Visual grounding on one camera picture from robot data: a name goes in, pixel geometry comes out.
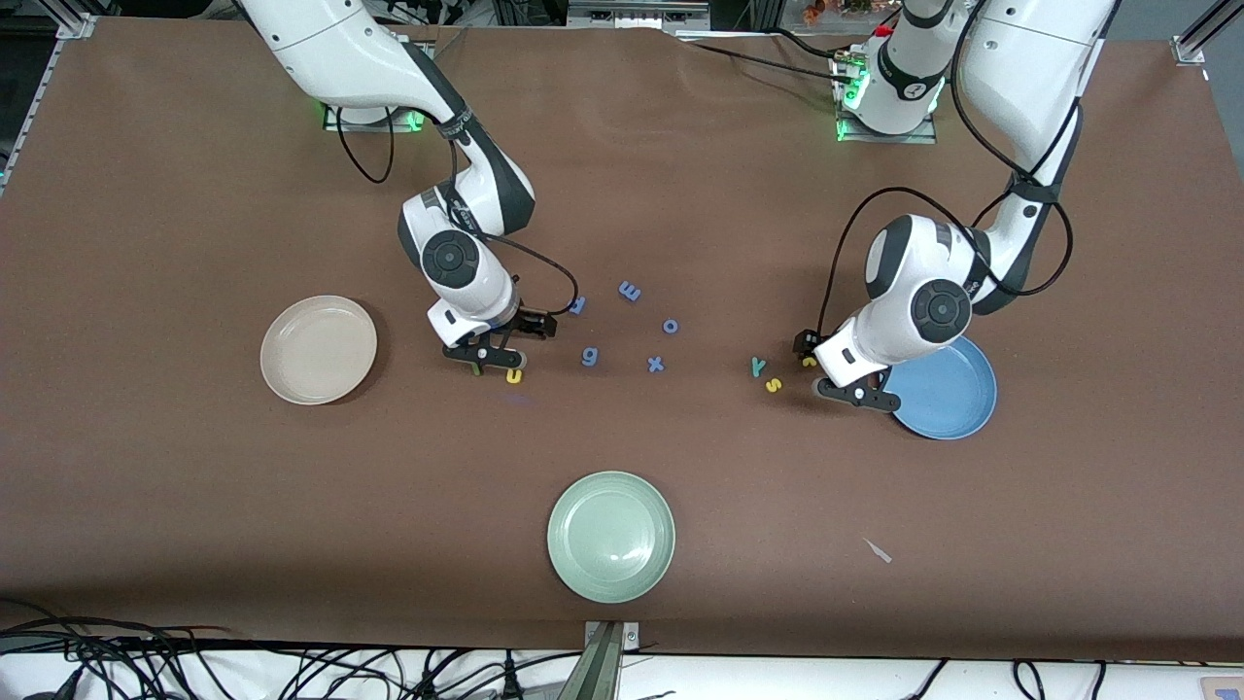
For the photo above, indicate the blue foam letter g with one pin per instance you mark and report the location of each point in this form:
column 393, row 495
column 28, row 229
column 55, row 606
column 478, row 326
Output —
column 590, row 357

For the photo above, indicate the aluminium frame rail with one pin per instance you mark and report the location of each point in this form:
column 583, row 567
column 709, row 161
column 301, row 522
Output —
column 1191, row 44
column 76, row 26

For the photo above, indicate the blue plate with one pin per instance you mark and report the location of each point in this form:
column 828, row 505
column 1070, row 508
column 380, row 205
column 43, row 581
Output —
column 948, row 399

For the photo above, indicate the small orange object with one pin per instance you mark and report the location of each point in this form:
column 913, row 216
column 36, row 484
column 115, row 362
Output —
column 814, row 12

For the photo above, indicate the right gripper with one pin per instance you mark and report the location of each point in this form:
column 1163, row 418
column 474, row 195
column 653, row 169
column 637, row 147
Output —
column 528, row 324

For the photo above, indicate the beige brown plate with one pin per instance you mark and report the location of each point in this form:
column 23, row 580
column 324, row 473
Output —
column 319, row 350

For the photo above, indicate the grey metal bracket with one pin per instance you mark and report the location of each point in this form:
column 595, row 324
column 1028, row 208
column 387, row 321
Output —
column 610, row 661

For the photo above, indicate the green plate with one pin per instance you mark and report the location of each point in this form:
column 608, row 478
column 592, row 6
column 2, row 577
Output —
column 611, row 537

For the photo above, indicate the brown table cover sheet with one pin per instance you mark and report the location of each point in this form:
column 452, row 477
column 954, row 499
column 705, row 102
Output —
column 194, row 486

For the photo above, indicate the tan box with blue label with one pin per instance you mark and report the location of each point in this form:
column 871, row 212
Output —
column 1223, row 688

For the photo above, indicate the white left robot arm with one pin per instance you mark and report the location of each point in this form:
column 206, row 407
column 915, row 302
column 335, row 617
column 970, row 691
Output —
column 1030, row 58

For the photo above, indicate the grey metal frame piece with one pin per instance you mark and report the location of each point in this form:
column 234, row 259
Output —
column 637, row 15

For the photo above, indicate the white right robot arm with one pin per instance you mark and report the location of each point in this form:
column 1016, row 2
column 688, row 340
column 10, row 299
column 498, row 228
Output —
column 321, row 49

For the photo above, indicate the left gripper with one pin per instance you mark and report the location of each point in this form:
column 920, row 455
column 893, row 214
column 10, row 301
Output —
column 806, row 341

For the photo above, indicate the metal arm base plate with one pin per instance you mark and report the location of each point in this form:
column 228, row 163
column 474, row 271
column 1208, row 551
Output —
column 335, row 123
column 923, row 137

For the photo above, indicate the blue foam letter m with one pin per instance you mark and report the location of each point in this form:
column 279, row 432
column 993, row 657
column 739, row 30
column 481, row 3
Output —
column 630, row 291

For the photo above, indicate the small grey tape scrap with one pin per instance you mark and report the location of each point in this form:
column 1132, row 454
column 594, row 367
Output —
column 878, row 550

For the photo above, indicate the teal foam letter y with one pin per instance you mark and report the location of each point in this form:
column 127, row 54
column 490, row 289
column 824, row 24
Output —
column 758, row 367

